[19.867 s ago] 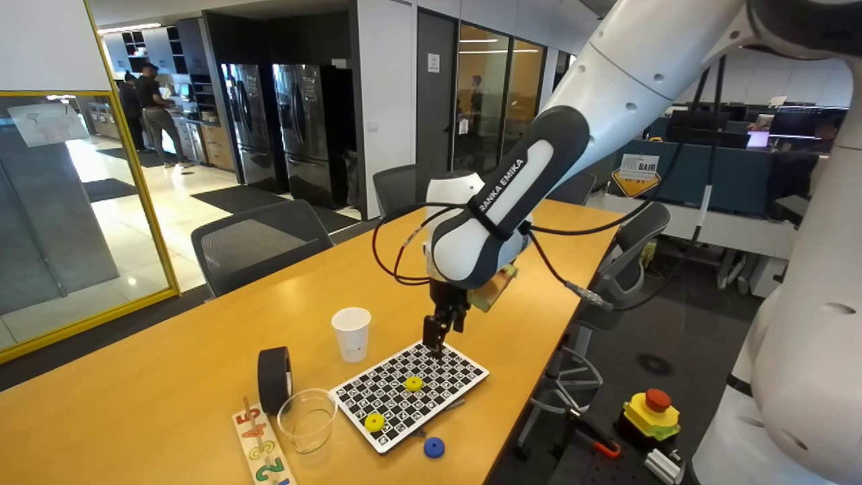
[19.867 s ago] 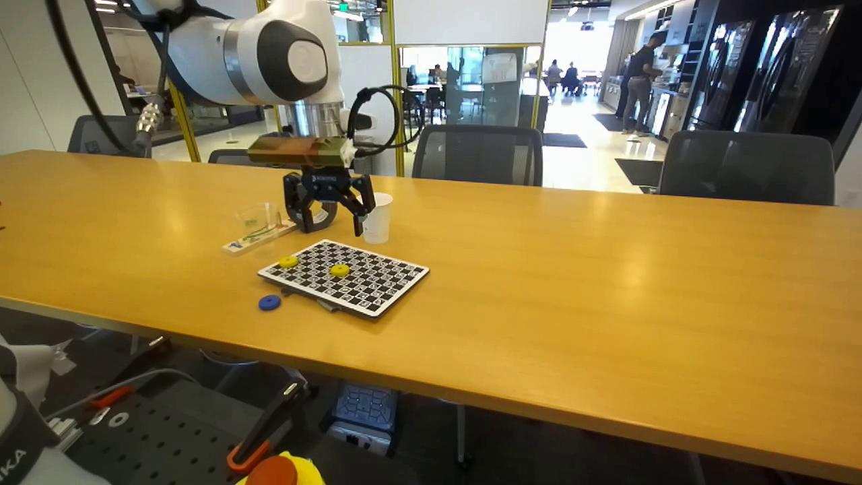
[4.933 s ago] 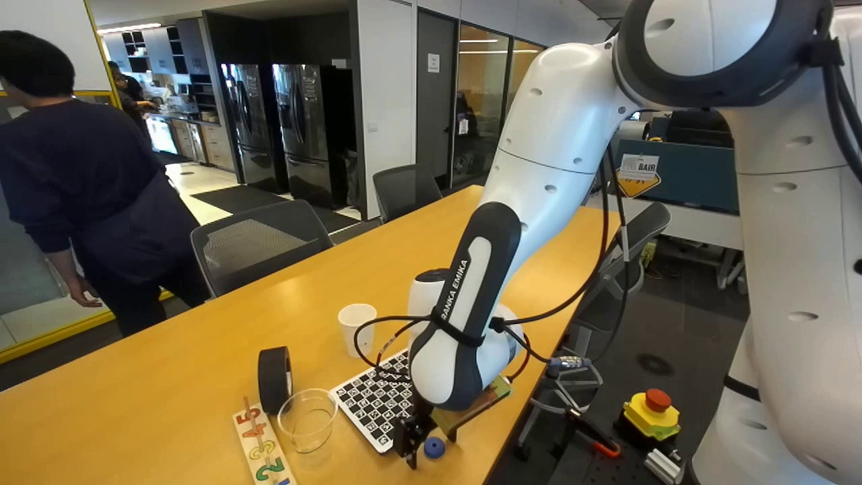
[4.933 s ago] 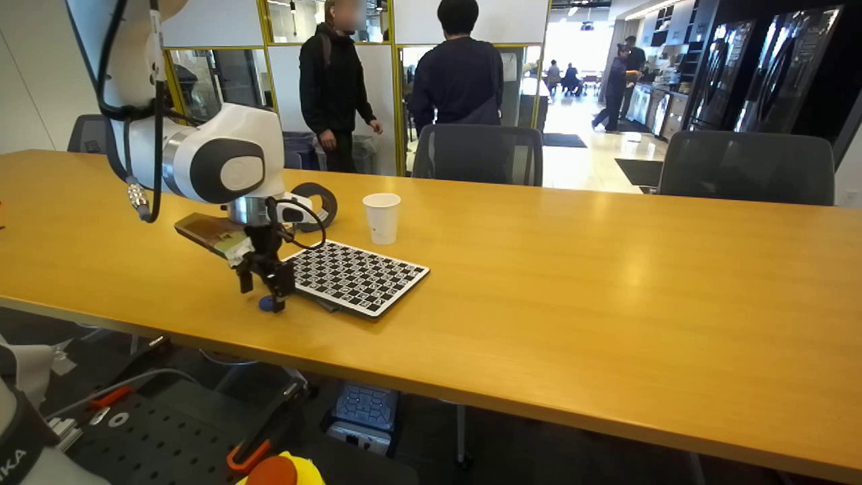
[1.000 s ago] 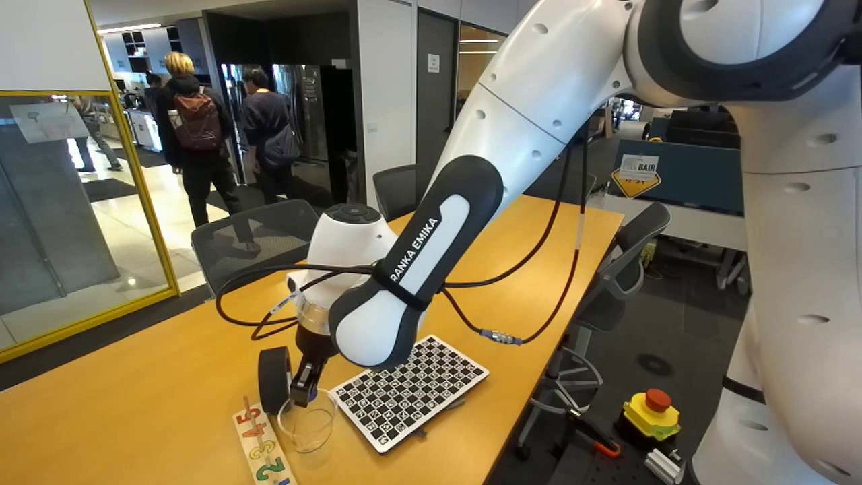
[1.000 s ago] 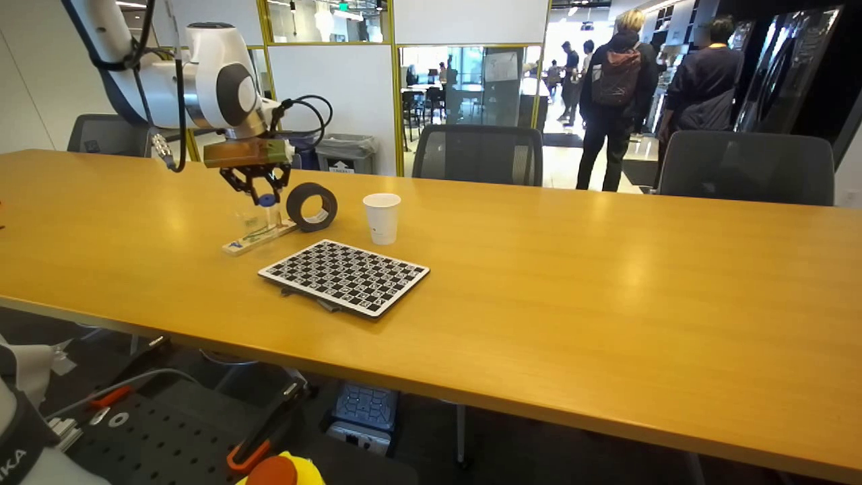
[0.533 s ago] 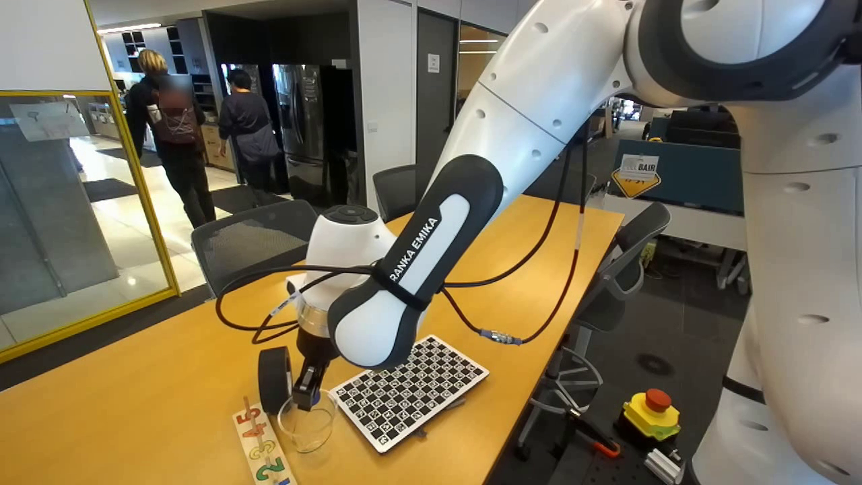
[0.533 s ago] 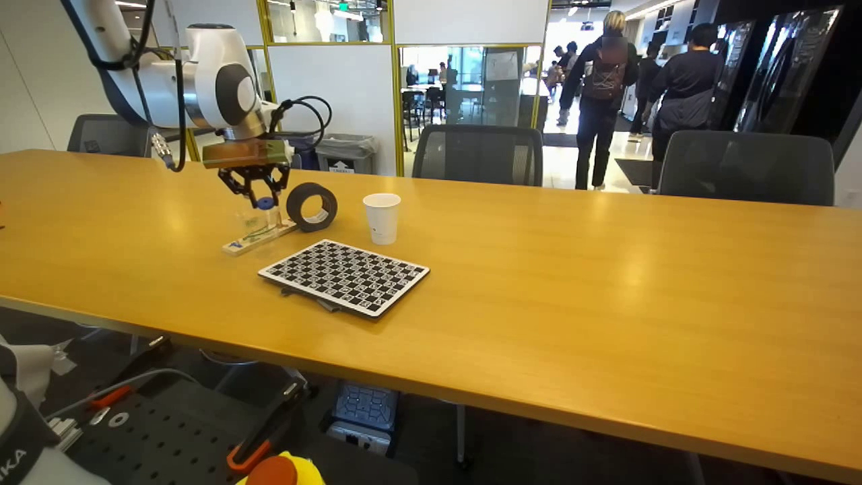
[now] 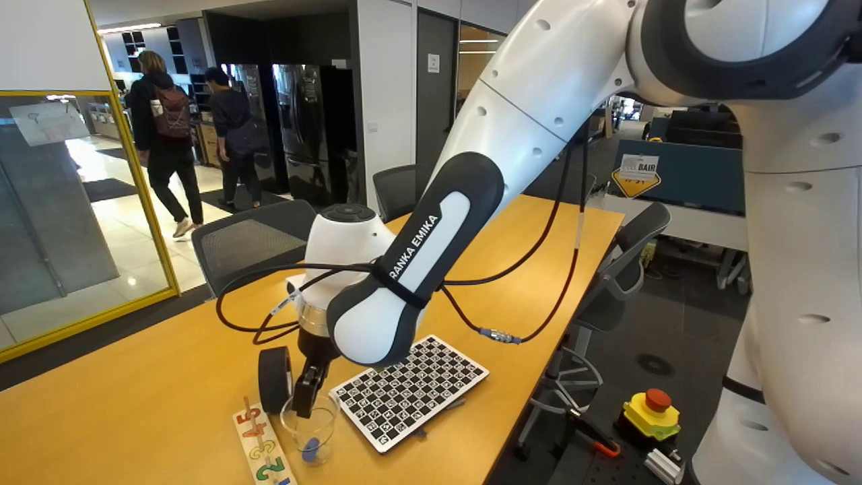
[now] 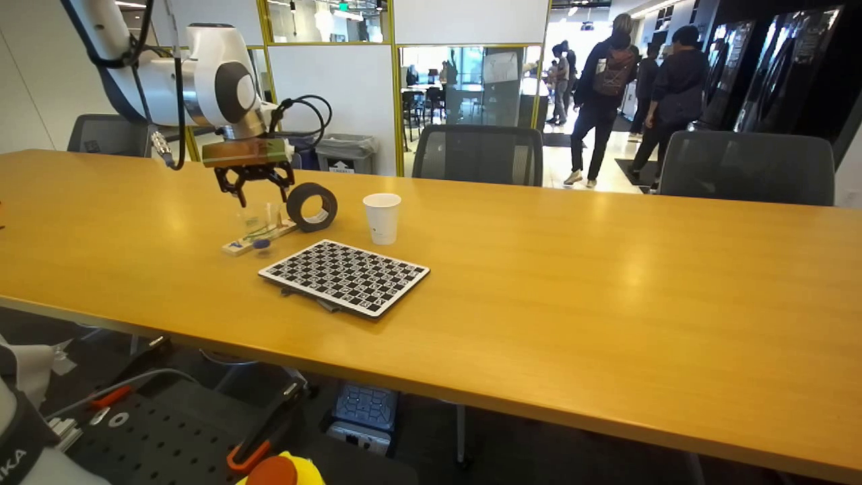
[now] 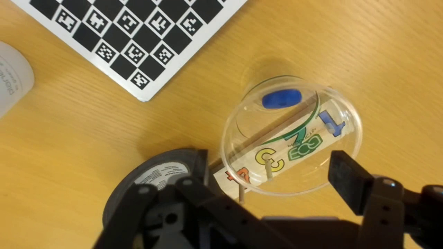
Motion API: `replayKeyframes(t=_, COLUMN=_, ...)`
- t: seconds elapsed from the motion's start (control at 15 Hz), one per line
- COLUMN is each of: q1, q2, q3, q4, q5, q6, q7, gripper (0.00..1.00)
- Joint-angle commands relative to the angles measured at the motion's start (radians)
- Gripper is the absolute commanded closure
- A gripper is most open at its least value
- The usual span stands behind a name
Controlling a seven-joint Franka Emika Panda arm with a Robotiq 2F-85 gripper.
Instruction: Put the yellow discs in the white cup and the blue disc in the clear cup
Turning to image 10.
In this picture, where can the black glossy cabinet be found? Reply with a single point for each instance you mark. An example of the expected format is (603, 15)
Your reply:
(771, 68)

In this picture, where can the metal table leg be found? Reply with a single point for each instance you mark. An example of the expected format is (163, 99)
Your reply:
(465, 435)

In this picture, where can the grey labelled device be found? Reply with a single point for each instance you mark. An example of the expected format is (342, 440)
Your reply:
(23, 440)

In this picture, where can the black tape roll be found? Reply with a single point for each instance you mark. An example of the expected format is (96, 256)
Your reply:
(298, 211)

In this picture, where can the walking person with backpack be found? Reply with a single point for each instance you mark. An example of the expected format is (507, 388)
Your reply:
(608, 90)

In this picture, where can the white paper cup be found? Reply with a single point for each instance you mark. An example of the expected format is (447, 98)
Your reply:
(381, 218)

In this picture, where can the black perforated plate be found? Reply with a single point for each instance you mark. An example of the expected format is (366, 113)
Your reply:
(170, 435)

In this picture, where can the brown wooden camera mount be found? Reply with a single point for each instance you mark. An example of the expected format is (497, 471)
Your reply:
(245, 151)

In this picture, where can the white partition panel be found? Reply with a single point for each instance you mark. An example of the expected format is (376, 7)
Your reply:
(352, 83)

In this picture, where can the wide grey office chair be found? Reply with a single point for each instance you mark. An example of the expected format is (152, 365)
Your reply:
(749, 164)

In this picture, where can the red yellow emergency button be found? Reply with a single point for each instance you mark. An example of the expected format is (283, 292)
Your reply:
(283, 470)

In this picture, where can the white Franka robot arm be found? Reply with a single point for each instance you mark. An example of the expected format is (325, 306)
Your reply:
(206, 81)

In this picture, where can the blue box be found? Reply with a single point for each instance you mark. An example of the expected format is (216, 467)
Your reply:
(364, 412)

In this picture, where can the black mesh office chair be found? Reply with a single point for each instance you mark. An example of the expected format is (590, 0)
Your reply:
(480, 156)

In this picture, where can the walking person dark hoodie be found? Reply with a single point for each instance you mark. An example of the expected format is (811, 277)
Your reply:
(674, 90)

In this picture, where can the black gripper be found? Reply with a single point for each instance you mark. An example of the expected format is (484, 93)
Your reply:
(256, 174)

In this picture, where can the black dotted white board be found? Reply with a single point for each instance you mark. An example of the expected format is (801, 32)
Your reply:
(345, 276)

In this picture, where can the clear plastic object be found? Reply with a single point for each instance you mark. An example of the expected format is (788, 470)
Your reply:
(237, 242)

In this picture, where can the clear plastic cup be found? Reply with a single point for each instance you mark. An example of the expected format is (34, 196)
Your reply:
(267, 218)

